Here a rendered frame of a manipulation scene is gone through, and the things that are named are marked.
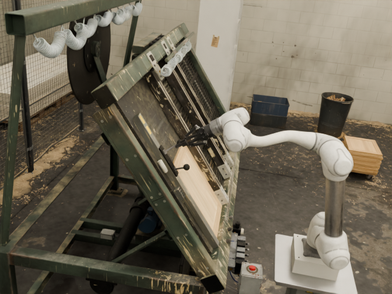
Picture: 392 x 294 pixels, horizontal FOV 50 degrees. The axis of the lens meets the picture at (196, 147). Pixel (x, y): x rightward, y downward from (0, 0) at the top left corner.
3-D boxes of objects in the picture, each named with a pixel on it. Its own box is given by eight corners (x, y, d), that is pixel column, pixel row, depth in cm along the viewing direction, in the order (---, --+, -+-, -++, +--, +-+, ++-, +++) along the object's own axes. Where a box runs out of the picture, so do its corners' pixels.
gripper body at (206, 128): (208, 125, 224) (193, 132, 227) (216, 138, 227) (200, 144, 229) (210, 120, 231) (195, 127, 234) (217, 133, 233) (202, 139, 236)
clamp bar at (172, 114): (219, 207, 300) (249, 195, 293) (132, 61, 265) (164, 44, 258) (220, 200, 309) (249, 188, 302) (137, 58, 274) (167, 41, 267)
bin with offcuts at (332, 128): (346, 142, 674) (356, 103, 647) (314, 136, 681) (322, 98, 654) (342, 130, 720) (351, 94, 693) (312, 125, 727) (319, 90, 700)
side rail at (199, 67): (226, 137, 429) (236, 132, 426) (173, 41, 397) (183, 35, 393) (227, 134, 436) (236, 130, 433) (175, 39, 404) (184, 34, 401)
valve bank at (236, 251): (245, 293, 269) (250, 263, 259) (223, 289, 270) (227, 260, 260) (247, 245, 314) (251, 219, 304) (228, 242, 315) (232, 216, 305)
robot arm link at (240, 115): (217, 112, 228) (217, 126, 218) (242, 100, 223) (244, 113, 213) (226, 126, 234) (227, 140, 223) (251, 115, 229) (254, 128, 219)
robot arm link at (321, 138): (314, 126, 235) (321, 136, 223) (342, 134, 238) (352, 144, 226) (305, 147, 240) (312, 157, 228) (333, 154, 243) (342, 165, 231)
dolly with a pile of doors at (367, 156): (375, 182, 551) (384, 155, 534) (335, 176, 558) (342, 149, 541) (367, 163, 606) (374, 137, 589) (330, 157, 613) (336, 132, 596)
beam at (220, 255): (209, 294, 240) (226, 289, 237) (199, 279, 237) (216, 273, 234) (232, 143, 440) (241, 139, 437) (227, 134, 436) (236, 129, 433)
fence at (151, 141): (212, 248, 258) (218, 246, 257) (132, 118, 230) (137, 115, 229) (213, 243, 263) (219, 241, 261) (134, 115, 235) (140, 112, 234)
